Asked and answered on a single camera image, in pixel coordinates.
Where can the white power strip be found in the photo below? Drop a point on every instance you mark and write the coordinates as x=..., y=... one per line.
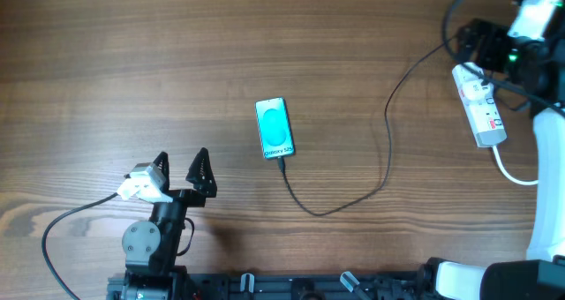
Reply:
x=483, y=116

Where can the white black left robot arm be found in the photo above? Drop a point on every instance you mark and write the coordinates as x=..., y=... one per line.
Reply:
x=151, y=247

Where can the white USB charger adapter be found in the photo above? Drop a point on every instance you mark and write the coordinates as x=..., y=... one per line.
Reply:
x=475, y=91

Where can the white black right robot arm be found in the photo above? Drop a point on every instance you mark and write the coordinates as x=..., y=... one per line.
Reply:
x=525, y=58

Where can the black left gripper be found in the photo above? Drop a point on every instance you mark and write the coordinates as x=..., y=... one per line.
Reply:
x=206, y=186

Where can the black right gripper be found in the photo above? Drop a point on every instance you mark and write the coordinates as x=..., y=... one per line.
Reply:
x=493, y=34

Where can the blue Galaxy smartphone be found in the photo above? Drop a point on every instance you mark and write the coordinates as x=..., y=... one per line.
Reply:
x=274, y=128

